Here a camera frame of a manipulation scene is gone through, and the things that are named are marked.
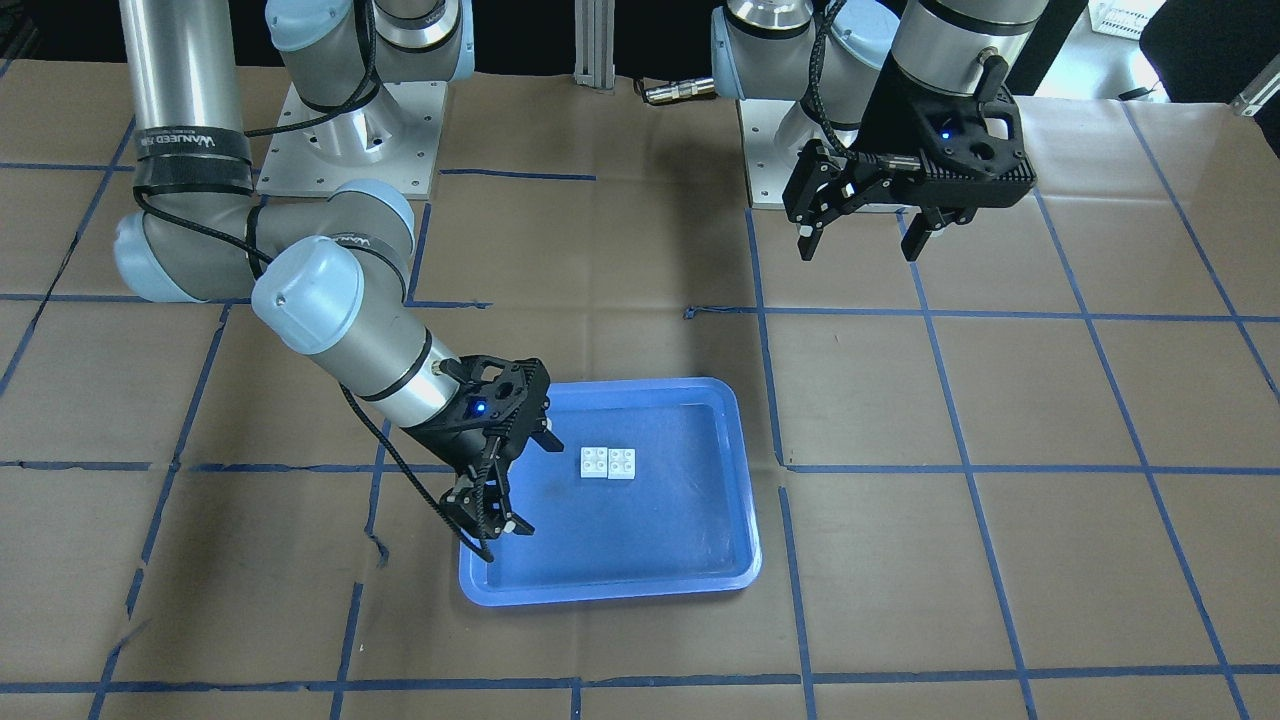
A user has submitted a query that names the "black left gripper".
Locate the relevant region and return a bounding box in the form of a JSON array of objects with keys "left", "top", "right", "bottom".
[{"left": 783, "top": 55, "right": 1037, "bottom": 263}]

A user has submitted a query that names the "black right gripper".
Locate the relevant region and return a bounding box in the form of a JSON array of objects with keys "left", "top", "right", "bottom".
[{"left": 404, "top": 355, "right": 564, "bottom": 562}]

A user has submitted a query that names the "white toy block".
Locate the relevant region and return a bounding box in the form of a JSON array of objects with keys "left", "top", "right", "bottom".
[
  {"left": 579, "top": 446, "right": 611, "bottom": 479},
  {"left": 605, "top": 448, "right": 637, "bottom": 480}
]

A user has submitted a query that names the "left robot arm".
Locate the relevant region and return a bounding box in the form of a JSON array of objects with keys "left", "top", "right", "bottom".
[{"left": 710, "top": 1, "right": 1046, "bottom": 261}]

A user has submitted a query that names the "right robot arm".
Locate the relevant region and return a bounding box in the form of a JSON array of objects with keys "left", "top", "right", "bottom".
[{"left": 113, "top": 1, "right": 564, "bottom": 561}]

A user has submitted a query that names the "blue plastic tray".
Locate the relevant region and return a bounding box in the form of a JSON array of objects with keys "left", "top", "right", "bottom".
[{"left": 458, "top": 377, "right": 763, "bottom": 607}]

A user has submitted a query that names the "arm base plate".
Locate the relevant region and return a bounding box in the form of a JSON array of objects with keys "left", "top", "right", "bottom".
[
  {"left": 735, "top": 97, "right": 901, "bottom": 211},
  {"left": 257, "top": 81, "right": 449, "bottom": 200}
]

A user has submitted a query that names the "aluminium frame post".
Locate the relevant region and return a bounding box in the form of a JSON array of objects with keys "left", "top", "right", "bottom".
[{"left": 573, "top": 0, "right": 616, "bottom": 94}]

